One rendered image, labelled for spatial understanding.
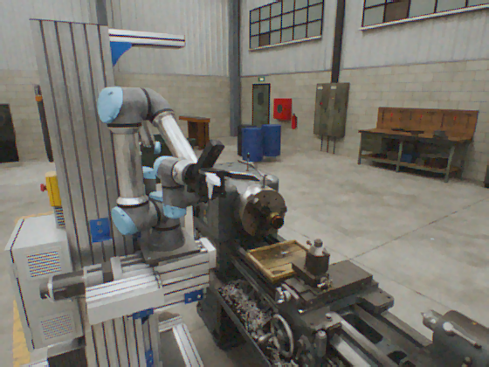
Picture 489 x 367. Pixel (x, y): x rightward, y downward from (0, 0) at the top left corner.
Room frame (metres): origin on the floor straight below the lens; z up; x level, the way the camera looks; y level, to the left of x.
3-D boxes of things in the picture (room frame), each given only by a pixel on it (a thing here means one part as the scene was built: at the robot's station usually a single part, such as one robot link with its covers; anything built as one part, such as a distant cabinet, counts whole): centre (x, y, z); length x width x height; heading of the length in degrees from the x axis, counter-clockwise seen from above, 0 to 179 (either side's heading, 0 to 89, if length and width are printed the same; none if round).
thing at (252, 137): (8.55, -0.25, 0.44); 0.59 x 0.59 x 0.88
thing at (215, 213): (2.17, 0.09, 1.06); 0.59 x 0.48 x 0.39; 28
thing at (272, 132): (9.31, -0.82, 0.44); 0.59 x 0.59 x 0.88
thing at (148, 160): (6.72, 1.80, 0.43); 1.34 x 0.94 x 0.85; 47
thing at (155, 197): (1.23, 0.34, 1.33); 0.13 x 0.12 x 0.14; 138
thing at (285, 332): (1.14, -0.21, 0.75); 0.27 x 0.10 x 0.23; 28
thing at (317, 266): (1.24, -0.33, 1.07); 0.07 x 0.07 x 0.10; 28
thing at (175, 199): (0.97, 0.21, 1.46); 0.11 x 0.08 x 0.11; 138
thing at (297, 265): (1.26, -0.31, 0.99); 0.20 x 0.10 x 0.05; 28
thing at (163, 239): (1.23, 0.33, 1.21); 0.15 x 0.15 x 0.10
